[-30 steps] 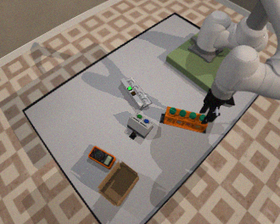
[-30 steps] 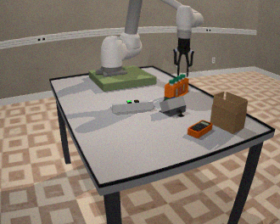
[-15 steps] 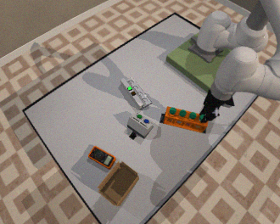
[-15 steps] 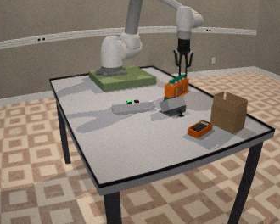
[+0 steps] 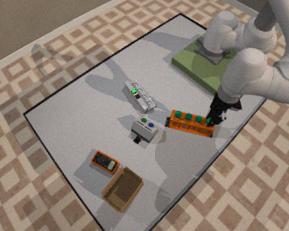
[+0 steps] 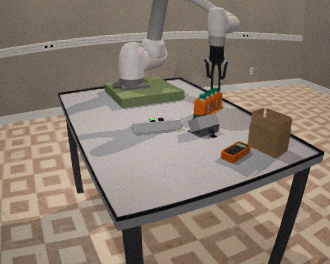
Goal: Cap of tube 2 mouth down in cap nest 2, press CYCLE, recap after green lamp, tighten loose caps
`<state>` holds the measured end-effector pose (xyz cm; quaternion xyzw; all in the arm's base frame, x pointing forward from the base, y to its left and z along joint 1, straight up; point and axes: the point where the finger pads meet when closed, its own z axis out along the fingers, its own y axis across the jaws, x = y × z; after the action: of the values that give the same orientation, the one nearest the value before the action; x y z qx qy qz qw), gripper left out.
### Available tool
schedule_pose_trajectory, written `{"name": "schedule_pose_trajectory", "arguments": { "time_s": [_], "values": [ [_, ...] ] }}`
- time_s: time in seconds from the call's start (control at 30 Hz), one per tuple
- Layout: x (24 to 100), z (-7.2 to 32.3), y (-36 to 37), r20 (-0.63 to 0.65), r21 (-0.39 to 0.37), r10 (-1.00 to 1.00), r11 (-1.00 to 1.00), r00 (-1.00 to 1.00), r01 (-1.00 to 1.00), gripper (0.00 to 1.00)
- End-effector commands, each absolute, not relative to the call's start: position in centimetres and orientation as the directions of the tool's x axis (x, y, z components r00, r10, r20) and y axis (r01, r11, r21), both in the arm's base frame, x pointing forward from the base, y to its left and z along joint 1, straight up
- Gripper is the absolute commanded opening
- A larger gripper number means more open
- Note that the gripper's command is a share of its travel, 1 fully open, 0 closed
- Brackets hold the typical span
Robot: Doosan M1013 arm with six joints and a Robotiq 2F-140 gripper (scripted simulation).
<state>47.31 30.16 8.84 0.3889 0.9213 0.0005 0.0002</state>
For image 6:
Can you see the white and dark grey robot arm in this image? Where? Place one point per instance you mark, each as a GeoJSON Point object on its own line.
{"type": "Point", "coordinates": [134, 59]}

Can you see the brown cardboard box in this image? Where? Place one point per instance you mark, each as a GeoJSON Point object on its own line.
{"type": "Point", "coordinates": [266, 135]}

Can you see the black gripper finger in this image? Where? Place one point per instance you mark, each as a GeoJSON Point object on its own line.
{"type": "Point", "coordinates": [212, 70]}
{"type": "Point", "coordinates": [219, 72]}

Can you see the orange digital multimeter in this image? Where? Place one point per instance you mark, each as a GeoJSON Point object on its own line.
{"type": "Point", "coordinates": [235, 152]}

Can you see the black table edge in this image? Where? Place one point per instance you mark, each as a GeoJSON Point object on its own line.
{"type": "Point", "coordinates": [169, 206]}

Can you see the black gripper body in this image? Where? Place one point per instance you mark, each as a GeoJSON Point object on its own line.
{"type": "Point", "coordinates": [218, 53]}

